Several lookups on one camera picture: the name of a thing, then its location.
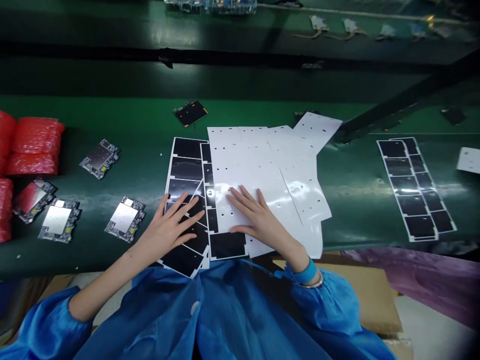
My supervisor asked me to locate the person's left hand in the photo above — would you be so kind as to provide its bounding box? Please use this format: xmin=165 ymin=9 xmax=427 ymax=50
xmin=140 ymin=193 xmax=206 ymax=253

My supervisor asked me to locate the person's right hand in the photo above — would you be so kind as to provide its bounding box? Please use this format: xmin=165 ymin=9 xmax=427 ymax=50
xmin=226 ymin=184 xmax=307 ymax=266

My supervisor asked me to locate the black sticker sheet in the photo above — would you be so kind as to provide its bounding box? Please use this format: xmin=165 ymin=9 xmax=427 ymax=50
xmin=208 ymin=229 xmax=251 ymax=262
xmin=155 ymin=179 xmax=212 ymax=279
xmin=164 ymin=136 xmax=211 ymax=205
xmin=199 ymin=141 xmax=220 ymax=235
xmin=389 ymin=136 xmax=459 ymax=236
xmin=376 ymin=139 xmax=440 ymax=244

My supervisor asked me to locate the circuit board with metal shield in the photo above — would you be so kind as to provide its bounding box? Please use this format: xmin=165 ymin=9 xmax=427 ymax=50
xmin=37 ymin=198 xmax=82 ymax=245
xmin=78 ymin=138 xmax=122 ymax=181
xmin=104 ymin=195 xmax=147 ymax=244
xmin=13 ymin=177 xmax=58 ymax=225

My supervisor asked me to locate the pile of white backing sheets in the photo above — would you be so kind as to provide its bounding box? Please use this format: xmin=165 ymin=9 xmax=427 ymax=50
xmin=206 ymin=110 xmax=344 ymax=260

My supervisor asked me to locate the person's body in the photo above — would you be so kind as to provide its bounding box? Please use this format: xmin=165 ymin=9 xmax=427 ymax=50
xmin=71 ymin=258 xmax=380 ymax=360

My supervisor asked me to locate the cardboard box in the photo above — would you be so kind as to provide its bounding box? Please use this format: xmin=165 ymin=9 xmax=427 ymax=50
xmin=270 ymin=251 xmax=405 ymax=339

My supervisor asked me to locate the circuit board with black sticker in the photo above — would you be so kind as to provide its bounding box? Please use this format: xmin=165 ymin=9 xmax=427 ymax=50
xmin=172 ymin=100 xmax=206 ymax=129

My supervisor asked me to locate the red bubble wrap packet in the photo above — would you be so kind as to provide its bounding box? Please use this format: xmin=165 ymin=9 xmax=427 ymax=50
xmin=0 ymin=177 xmax=15 ymax=244
xmin=11 ymin=116 xmax=66 ymax=155
xmin=0 ymin=110 xmax=18 ymax=177
xmin=5 ymin=150 xmax=61 ymax=178

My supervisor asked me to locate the purple plastic bag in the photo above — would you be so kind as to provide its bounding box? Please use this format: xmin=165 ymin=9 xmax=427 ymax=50
xmin=340 ymin=245 xmax=480 ymax=332

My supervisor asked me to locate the black diagonal metal bar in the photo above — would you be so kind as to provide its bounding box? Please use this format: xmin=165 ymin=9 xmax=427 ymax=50
xmin=332 ymin=47 xmax=480 ymax=146

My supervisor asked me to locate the single white backing sheet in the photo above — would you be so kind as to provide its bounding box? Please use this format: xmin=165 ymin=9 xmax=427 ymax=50
xmin=455 ymin=146 xmax=480 ymax=175

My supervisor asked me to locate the small black square part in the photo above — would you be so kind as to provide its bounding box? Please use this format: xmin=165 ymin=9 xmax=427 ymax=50
xmin=440 ymin=107 xmax=468 ymax=127

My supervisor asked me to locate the tray of blue parts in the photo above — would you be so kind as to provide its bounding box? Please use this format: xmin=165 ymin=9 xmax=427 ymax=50
xmin=162 ymin=0 xmax=260 ymax=16

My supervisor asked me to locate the black horizontal rail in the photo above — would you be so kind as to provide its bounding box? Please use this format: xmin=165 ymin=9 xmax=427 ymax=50
xmin=0 ymin=39 xmax=451 ymax=76

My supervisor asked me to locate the small white part with cable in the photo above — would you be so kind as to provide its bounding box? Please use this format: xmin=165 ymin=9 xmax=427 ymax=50
xmin=408 ymin=21 xmax=429 ymax=43
xmin=325 ymin=17 xmax=371 ymax=42
xmin=292 ymin=14 xmax=332 ymax=41
xmin=374 ymin=23 xmax=399 ymax=43

